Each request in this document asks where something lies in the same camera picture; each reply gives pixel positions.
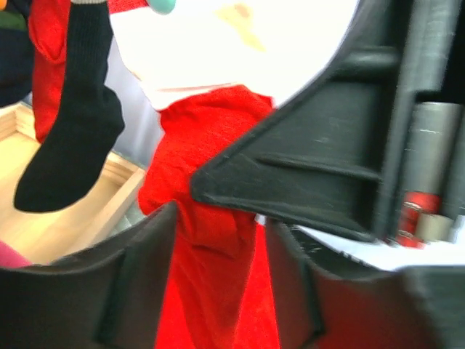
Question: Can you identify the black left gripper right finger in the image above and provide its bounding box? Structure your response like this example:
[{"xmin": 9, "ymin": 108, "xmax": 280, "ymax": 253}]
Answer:
[{"xmin": 265, "ymin": 219, "xmax": 464, "ymax": 348}]

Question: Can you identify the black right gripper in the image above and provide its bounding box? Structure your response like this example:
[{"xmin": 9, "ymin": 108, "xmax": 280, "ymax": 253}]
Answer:
[{"xmin": 191, "ymin": 1, "xmax": 464, "ymax": 244}]

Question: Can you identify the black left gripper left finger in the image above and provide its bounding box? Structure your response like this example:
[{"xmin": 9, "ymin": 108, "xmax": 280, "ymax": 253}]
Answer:
[{"xmin": 1, "ymin": 202, "xmax": 177, "ymax": 348}]

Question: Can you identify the red white patterned sock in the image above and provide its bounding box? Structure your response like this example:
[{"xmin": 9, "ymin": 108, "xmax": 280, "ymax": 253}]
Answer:
[{"xmin": 138, "ymin": 85, "xmax": 279, "ymax": 348}]

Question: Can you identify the black sock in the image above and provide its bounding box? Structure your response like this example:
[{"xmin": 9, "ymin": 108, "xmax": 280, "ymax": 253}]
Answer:
[{"xmin": 14, "ymin": 1, "xmax": 124, "ymax": 212}]

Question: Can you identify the white round clip hanger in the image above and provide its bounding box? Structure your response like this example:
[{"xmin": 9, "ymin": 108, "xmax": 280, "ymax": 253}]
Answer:
[{"xmin": 147, "ymin": 0, "xmax": 177, "ymax": 15}]

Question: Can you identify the pink hanging towel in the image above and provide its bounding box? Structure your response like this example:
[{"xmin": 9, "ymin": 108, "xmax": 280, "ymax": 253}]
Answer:
[{"xmin": 0, "ymin": 241, "xmax": 31, "ymax": 268}]

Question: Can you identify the red folded towel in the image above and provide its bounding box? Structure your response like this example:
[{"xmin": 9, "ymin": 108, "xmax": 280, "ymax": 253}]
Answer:
[{"xmin": 28, "ymin": 0, "xmax": 70, "ymax": 143}]

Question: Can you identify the wooden hanging rack frame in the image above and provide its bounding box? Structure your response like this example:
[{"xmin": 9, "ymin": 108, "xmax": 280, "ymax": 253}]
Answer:
[{"xmin": 0, "ymin": 101, "xmax": 146, "ymax": 266}]

